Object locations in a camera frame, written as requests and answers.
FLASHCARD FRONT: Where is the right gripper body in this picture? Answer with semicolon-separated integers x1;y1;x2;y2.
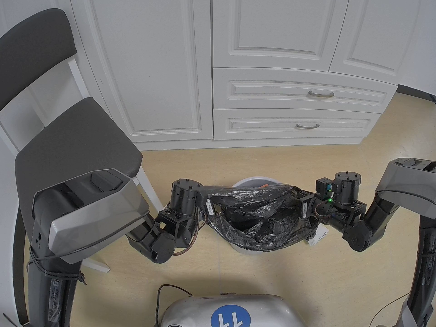
300;196;334;220

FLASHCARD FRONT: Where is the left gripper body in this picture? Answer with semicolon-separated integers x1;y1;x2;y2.
197;191;215;219

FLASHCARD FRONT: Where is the black plastic bag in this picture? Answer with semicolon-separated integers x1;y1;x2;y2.
204;183;322;251

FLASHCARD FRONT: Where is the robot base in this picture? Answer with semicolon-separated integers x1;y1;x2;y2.
160;294;304;327

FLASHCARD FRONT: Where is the white trash bin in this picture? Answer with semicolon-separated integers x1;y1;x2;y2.
232;177;283;255

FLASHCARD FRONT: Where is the white chair with grey seat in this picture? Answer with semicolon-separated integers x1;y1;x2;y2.
0;8;164;273

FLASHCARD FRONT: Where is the white wardrobe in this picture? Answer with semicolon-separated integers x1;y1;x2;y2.
53;0;424;151

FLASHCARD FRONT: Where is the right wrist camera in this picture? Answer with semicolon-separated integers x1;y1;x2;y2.
315;177;334;197

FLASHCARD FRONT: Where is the black cable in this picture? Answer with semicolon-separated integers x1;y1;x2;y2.
156;284;193;325

